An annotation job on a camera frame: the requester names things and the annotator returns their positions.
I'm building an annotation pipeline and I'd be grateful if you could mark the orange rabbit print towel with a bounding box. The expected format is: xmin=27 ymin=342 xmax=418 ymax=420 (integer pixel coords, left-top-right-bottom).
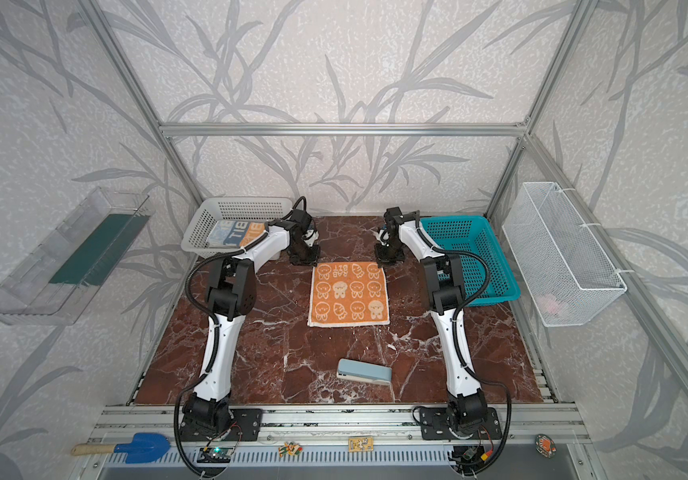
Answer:
xmin=308 ymin=262 xmax=390 ymax=328

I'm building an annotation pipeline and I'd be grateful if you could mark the white perforated plastic basket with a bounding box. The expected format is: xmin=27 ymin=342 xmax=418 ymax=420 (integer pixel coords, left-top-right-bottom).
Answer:
xmin=181 ymin=197 xmax=292 ymax=258

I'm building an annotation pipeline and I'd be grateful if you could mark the blue rabbit print towel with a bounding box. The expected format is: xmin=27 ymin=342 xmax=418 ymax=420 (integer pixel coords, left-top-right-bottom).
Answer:
xmin=206 ymin=220 xmax=266 ymax=249

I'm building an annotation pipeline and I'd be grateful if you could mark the teal perforated plastic basket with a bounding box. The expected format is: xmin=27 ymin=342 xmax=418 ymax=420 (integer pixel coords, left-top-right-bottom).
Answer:
xmin=421 ymin=216 xmax=521 ymax=307

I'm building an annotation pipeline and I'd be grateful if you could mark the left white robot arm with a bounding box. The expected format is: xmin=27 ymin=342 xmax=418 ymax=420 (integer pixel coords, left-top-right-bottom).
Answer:
xmin=174 ymin=196 xmax=321 ymax=438

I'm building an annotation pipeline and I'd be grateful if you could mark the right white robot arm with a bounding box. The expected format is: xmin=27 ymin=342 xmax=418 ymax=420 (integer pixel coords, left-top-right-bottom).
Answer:
xmin=375 ymin=207 xmax=519 ymax=440

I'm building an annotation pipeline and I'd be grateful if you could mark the light blue stapler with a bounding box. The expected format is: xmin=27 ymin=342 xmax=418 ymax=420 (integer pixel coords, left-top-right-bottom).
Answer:
xmin=337 ymin=359 xmax=392 ymax=385

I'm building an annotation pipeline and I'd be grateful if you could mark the small yellow circuit board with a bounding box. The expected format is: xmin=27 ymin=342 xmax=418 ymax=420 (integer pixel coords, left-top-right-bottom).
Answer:
xmin=347 ymin=436 xmax=375 ymax=453

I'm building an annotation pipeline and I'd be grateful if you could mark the small colourful connector bundle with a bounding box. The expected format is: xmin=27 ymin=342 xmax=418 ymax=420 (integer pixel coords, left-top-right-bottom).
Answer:
xmin=278 ymin=442 xmax=303 ymax=457

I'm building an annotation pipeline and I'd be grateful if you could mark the green microcontroller board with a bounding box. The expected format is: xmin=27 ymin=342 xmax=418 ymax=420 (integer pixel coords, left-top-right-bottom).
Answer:
xmin=196 ymin=446 xmax=235 ymax=465

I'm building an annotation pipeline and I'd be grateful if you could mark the round orange circuit board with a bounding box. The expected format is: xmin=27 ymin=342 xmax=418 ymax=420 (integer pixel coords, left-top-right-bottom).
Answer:
xmin=535 ymin=434 xmax=557 ymax=459

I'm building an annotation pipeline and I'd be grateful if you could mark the blue toy shovel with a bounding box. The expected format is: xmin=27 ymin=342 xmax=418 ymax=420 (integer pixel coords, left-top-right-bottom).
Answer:
xmin=70 ymin=432 xmax=171 ymax=464

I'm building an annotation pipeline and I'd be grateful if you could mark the pink object in wire basket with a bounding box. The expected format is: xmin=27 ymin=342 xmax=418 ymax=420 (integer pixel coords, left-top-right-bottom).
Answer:
xmin=536 ymin=294 xmax=567 ymax=317

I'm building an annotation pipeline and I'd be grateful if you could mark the white wire mesh basket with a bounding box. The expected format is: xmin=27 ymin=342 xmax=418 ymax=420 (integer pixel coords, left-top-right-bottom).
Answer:
xmin=503 ymin=182 xmax=627 ymax=327

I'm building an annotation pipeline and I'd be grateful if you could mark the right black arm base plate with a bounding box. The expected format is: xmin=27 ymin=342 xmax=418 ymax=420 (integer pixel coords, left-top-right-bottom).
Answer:
xmin=412 ymin=406 xmax=504 ymax=441

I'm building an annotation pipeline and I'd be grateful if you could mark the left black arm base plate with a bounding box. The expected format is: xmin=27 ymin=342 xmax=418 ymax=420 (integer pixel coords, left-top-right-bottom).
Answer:
xmin=180 ymin=408 xmax=264 ymax=442

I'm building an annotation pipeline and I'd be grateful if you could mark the right controller board with wires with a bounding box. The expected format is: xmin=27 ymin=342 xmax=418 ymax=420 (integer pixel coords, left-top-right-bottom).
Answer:
xmin=448 ymin=442 xmax=505 ymax=477

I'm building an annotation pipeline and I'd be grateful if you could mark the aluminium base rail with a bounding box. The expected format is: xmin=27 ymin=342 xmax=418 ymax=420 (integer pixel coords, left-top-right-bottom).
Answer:
xmin=87 ymin=403 xmax=591 ymax=446

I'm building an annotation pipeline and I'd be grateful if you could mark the clear plastic wall tray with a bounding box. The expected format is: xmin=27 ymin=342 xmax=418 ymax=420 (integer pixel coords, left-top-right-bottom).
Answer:
xmin=0 ymin=187 xmax=155 ymax=326

